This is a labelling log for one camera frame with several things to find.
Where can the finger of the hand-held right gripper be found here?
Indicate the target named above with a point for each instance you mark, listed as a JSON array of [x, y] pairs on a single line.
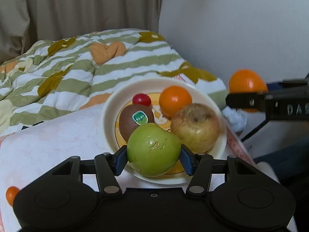
[[243, 100], [289, 83]]

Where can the yellow-red apple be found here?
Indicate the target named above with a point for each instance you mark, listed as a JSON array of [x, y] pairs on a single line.
[[195, 128]]

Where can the small green apple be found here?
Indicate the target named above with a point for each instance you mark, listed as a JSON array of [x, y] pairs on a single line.
[[149, 154]]

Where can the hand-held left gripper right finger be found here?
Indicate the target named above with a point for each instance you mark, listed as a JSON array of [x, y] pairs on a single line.
[[185, 159]]

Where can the red cherry tomato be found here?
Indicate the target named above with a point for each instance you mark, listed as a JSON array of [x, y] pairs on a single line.
[[141, 99]]

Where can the green striped floral blanket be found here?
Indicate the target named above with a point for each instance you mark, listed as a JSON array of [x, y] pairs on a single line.
[[60, 77]]

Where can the dark cloth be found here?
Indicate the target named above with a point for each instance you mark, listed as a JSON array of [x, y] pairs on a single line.
[[289, 159]]

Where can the small mandarin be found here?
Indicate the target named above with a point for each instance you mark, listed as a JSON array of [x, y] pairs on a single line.
[[12, 195]]

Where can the white plastic bag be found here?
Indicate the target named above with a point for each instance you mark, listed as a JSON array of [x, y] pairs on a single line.
[[234, 119]]

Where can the beige curtain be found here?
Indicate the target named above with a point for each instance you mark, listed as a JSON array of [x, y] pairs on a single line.
[[84, 9]]

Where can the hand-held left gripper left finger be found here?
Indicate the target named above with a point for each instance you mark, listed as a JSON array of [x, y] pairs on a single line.
[[120, 159]]

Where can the brown kiwi with green sticker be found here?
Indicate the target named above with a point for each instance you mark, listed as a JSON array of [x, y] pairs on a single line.
[[128, 123]]

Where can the orange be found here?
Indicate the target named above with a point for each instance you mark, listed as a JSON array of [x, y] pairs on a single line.
[[175, 100], [243, 81]]

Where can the pink printed tablecloth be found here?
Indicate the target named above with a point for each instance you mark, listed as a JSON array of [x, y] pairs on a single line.
[[60, 137]]

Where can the cream bowl with cartoon print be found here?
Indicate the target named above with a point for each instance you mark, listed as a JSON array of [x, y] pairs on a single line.
[[108, 125]]

